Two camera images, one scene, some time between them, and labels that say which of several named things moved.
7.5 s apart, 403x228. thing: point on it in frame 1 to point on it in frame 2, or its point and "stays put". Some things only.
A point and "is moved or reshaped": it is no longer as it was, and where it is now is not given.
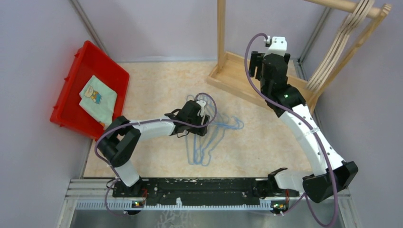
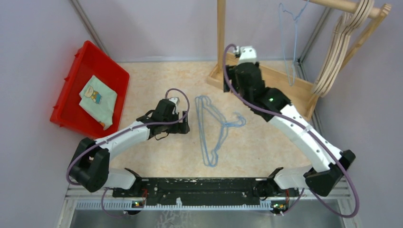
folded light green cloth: (99, 100) stays put
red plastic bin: (91, 96) stays put
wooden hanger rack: (231, 75) stays put
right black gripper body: (256, 61) to (232, 76)
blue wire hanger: (197, 160) to (295, 42)
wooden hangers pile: (361, 9) is moved or reshaped
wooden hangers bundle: (355, 18) is moved or reshaped
